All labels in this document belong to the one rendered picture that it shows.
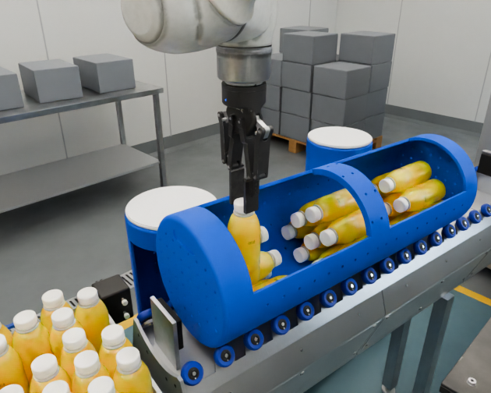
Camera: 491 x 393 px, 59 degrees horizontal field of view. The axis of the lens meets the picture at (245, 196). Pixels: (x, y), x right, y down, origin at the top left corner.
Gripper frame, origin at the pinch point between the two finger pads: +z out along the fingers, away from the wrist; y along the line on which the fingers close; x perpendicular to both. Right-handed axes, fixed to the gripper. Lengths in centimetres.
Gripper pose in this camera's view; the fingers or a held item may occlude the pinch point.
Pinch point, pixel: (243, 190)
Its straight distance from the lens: 81.7
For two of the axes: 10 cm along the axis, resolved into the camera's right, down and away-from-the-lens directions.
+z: 0.0, 9.0, 4.4
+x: -8.0, 2.6, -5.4
